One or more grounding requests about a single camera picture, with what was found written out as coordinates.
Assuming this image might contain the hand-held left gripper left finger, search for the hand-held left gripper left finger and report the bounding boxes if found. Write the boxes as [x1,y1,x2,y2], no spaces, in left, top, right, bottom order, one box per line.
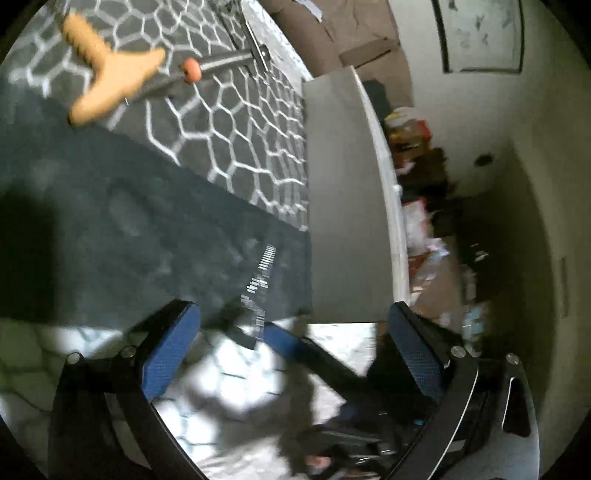
[46,299,208,480]

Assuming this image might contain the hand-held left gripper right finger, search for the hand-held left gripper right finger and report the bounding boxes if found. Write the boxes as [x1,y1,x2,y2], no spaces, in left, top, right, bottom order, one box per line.
[383,302,541,480]

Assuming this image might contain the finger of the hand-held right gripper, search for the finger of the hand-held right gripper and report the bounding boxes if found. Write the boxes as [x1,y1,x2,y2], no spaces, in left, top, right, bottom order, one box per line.
[263,320,375,398]

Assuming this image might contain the white rectangular container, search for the white rectangular container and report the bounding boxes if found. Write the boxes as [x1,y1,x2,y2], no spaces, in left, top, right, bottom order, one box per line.
[302,65,411,324]

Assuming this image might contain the pile of household clutter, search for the pile of household clutter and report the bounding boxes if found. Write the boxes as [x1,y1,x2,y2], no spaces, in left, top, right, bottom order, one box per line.
[383,106,492,354]

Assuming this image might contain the brown sofa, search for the brown sofa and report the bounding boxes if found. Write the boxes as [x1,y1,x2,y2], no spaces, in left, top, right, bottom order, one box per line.
[259,0,411,80]

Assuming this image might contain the white papers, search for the white papers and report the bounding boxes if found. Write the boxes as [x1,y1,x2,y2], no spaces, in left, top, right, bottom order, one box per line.
[295,0,325,21]

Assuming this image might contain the black rod tool orange ring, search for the black rod tool orange ring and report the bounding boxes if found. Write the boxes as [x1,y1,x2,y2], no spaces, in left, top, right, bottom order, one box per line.
[124,50,254,100]

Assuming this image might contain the framed wall picture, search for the framed wall picture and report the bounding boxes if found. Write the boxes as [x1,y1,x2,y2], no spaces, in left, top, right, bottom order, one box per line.
[431,0,526,75]

